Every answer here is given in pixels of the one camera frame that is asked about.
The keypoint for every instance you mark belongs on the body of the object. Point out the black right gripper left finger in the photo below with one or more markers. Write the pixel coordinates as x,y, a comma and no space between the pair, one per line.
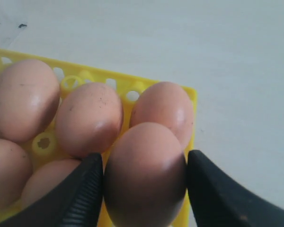
75,202

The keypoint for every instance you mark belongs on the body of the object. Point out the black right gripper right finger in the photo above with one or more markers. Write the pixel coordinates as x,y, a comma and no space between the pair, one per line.
219,201

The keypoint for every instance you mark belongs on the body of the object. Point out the brown egg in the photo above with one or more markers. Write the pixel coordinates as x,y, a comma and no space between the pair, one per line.
144,178
166,103
45,179

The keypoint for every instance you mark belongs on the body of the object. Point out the brown egg lone front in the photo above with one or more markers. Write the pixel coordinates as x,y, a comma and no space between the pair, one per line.
15,170

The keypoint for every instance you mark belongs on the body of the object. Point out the brown egg slot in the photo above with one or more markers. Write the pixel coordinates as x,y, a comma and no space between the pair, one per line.
89,119
29,99

